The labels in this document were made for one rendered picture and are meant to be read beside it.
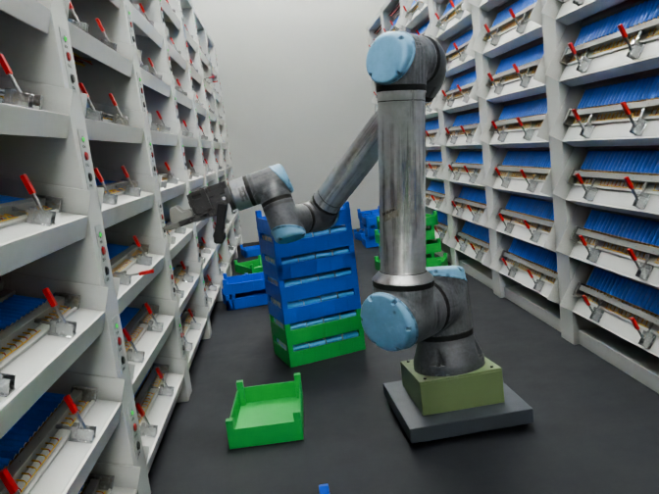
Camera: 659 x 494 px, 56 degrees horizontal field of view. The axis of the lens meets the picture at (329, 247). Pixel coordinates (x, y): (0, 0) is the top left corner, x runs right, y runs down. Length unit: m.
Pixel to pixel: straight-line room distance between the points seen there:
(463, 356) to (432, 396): 0.13
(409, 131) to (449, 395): 0.68
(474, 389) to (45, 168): 1.13
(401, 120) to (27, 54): 0.77
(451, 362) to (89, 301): 0.88
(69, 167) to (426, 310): 0.84
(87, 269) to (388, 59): 0.78
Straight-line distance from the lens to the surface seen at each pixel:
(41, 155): 1.36
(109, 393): 1.41
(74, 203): 1.34
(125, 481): 1.49
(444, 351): 1.66
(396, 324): 1.48
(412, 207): 1.46
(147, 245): 2.02
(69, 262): 1.36
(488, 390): 1.70
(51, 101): 1.35
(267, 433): 1.75
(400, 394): 1.81
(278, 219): 1.74
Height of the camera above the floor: 0.76
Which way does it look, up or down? 9 degrees down
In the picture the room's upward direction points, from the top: 7 degrees counter-clockwise
